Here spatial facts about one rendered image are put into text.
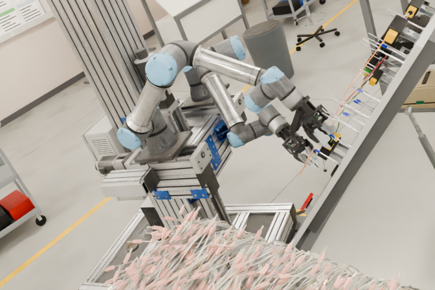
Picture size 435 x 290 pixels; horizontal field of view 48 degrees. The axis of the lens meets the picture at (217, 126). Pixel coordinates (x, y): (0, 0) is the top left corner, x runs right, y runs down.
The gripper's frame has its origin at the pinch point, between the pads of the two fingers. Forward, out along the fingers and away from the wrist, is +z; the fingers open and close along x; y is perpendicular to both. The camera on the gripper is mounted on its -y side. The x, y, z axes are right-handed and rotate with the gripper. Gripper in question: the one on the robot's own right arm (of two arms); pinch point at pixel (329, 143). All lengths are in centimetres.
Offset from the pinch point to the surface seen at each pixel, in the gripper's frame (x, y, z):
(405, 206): 9.7, -3.8, 42.4
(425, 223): 1.9, 5.7, 46.5
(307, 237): -21.5, -22.3, 22.5
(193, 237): -79, 35, -28
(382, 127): -12.9, 35.5, -3.0
